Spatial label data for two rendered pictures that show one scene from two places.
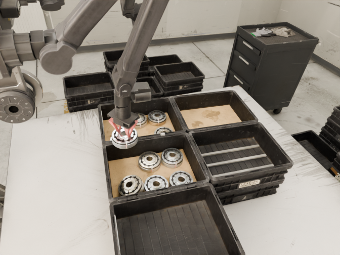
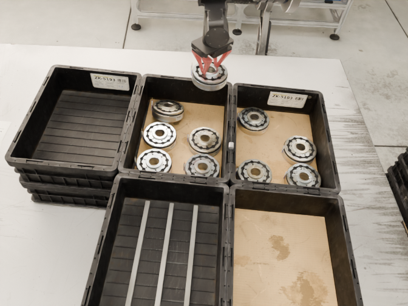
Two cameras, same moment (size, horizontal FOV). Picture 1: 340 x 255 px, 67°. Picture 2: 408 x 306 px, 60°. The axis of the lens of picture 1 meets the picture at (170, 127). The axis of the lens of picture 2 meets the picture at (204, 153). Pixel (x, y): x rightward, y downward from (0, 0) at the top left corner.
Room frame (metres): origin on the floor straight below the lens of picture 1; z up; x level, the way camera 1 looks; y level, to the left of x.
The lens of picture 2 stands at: (1.00, -0.60, 1.72)
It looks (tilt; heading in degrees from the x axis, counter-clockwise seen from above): 52 degrees down; 108
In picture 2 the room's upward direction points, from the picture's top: 6 degrees clockwise
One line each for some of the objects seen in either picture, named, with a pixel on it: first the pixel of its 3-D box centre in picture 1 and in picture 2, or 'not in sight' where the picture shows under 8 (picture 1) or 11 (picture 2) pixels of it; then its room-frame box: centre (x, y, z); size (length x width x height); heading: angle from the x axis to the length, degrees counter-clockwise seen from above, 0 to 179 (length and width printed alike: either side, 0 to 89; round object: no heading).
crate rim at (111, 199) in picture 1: (153, 163); (181, 124); (0.71, 0.06, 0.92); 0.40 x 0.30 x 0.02; 109
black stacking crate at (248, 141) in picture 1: (235, 156); (163, 260); (0.84, -0.32, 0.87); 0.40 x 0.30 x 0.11; 109
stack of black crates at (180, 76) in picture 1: (177, 91); not in sight; (2.11, -0.04, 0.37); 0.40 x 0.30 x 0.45; 114
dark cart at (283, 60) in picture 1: (262, 74); not in sight; (2.45, -0.93, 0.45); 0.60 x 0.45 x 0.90; 114
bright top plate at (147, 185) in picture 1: (156, 184); (159, 134); (0.64, 0.04, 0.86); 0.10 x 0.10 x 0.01
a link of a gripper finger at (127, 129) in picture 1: (126, 126); (207, 58); (0.73, 0.17, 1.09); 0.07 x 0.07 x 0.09; 64
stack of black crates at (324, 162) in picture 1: (309, 159); not in sight; (1.45, -1.15, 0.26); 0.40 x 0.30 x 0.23; 24
